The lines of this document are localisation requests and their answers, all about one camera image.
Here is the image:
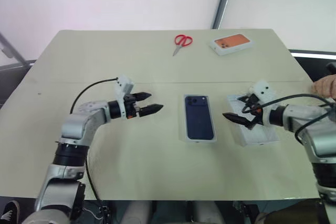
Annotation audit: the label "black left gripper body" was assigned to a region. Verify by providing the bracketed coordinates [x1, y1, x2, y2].
[123, 93, 143, 120]

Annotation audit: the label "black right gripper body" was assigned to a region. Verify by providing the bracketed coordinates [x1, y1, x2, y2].
[241, 94, 265, 130]

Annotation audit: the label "grey metal frame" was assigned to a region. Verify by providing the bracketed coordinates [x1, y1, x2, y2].
[0, 31, 37, 68]

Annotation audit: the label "person's bare hand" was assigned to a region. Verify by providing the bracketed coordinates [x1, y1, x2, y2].
[312, 74, 336, 98]

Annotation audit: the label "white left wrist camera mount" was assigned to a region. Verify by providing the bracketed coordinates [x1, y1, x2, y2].
[114, 74, 135, 119]

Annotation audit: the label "brown trouser leg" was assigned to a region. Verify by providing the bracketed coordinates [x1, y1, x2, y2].
[258, 199, 329, 224]

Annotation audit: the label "white box with orange phone print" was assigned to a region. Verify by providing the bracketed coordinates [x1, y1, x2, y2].
[209, 33, 255, 57]

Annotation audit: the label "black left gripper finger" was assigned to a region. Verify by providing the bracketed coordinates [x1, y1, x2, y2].
[133, 91, 152, 102]
[138, 103, 164, 118]

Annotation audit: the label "black and white sneaker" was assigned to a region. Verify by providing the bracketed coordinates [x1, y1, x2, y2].
[0, 199, 21, 224]

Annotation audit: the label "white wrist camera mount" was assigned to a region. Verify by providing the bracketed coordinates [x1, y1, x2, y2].
[114, 74, 135, 119]
[248, 78, 278, 125]

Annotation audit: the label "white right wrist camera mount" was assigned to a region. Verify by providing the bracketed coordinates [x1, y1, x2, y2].
[248, 78, 278, 125]

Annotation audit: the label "white phone box lid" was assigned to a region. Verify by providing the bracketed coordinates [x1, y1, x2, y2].
[226, 93, 280, 147]

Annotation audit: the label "red handled scissors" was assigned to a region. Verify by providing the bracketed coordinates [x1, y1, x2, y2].
[172, 34, 194, 57]

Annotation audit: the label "dark blue smartphone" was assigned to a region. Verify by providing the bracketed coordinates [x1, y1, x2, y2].
[184, 94, 215, 141]

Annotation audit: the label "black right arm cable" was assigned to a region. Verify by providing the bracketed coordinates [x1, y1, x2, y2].
[241, 93, 336, 145]

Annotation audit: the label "white phone box base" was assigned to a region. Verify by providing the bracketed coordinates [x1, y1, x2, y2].
[179, 93, 218, 144]

